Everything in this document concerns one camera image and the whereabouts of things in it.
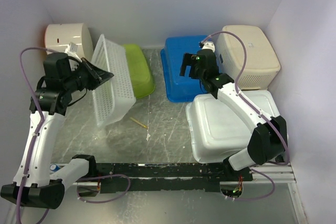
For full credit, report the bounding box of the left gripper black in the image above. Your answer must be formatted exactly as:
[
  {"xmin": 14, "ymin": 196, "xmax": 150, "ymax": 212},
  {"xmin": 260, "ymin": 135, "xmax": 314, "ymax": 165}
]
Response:
[{"xmin": 64, "ymin": 57, "xmax": 114, "ymax": 93}]

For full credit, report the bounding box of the clear plastic tray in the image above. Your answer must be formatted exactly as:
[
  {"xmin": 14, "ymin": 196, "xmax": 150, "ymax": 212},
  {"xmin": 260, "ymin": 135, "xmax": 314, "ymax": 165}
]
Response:
[{"xmin": 91, "ymin": 34, "xmax": 136, "ymax": 128}]

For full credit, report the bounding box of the blue plastic tray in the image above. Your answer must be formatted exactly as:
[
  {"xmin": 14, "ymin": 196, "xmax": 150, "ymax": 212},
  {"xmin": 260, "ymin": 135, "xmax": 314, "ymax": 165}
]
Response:
[{"xmin": 161, "ymin": 35, "xmax": 219, "ymax": 102}]

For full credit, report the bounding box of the green plastic basin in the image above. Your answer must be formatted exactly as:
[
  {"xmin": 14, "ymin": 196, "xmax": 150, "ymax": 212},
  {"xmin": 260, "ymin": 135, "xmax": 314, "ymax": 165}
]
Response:
[{"xmin": 123, "ymin": 44, "xmax": 155, "ymax": 99}]

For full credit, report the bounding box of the beige perforated plastic basket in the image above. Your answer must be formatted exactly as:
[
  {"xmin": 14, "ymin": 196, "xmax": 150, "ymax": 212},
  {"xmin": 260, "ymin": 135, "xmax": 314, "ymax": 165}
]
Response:
[{"xmin": 215, "ymin": 25, "xmax": 281, "ymax": 90}]

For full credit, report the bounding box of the white plastic tub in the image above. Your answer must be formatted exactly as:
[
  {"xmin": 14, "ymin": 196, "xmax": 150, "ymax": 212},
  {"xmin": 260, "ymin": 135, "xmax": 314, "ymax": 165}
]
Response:
[{"xmin": 185, "ymin": 90, "xmax": 289, "ymax": 164}]

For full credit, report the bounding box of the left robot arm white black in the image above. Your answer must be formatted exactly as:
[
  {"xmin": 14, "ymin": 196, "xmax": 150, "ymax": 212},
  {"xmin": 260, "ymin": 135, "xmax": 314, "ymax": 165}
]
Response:
[{"xmin": 1, "ymin": 52, "xmax": 113, "ymax": 209}]

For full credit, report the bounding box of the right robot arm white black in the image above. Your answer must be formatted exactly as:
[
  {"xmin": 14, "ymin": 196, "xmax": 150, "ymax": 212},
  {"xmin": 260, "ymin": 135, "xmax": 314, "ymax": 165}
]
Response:
[{"xmin": 180, "ymin": 49, "xmax": 288, "ymax": 181}]

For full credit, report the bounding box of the white cylindrical container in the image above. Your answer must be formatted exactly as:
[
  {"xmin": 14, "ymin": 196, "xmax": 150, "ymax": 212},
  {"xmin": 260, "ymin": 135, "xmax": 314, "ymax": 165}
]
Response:
[{"xmin": 44, "ymin": 23, "xmax": 93, "ymax": 60}]

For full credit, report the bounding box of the small yellow stick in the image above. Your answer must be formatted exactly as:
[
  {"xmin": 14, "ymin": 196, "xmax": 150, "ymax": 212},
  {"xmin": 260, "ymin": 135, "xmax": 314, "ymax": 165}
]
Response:
[{"xmin": 130, "ymin": 117, "xmax": 148, "ymax": 130}]

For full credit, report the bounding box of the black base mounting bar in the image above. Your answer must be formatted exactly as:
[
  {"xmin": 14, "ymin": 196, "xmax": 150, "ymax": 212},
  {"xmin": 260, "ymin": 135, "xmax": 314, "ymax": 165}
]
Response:
[{"xmin": 81, "ymin": 163, "xmax": 253, "ymax": 194}]

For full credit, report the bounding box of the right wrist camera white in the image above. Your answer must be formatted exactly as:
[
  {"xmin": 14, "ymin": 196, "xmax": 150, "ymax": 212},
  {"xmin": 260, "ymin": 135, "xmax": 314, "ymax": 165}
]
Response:
[{"xmin": 200, "ymin": 40, "xmax": 215, "ymax": 52}]

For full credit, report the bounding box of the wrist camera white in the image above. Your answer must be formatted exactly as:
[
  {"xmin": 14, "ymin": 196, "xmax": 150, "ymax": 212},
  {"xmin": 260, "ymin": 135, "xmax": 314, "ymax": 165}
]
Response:
[
  {"xmin": 65, "ymin": 42, "xmax": 82, "ymax": 62},
  {"xmin": 200, "ymin": 40, "xmax": 215, "ymax": 52}
]

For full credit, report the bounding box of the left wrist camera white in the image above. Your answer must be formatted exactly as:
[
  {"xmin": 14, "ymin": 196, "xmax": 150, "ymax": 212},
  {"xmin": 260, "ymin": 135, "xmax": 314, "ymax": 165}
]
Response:
[{"xmin": 65, "ymin": 42, "xmax": 82, "ymax": 62}]

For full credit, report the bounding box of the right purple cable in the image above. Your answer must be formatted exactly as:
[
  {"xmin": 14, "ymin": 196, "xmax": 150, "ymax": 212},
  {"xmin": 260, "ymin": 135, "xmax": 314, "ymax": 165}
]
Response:
[{"xmin": 198, "ymin": 30, "xmax": 291, "ymax": 201}]

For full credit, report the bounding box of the purple cable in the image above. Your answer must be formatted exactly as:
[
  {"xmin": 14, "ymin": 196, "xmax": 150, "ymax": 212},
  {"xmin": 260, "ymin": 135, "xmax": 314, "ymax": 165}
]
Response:
[
  {"xmin": 198, "ymin": 30, "xmax": 291, "ymax": 201},
  {"xmin": 15, "ymin": 47, "xmax": 131, "ymax": 224}
]

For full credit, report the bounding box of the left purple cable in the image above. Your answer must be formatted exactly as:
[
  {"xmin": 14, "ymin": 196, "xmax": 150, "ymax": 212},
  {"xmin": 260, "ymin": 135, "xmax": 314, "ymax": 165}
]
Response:
[{"xmin": 15, "ymin": 47, "xmax": 131, "ymax": 224}]

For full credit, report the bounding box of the aluminium rail frame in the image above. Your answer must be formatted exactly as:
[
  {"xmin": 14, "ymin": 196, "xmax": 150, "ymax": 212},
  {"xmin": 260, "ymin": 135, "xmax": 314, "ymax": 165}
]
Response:
[{"xmin": 13, "ymin": 163, "xmax": 296, "ymax": 213}]

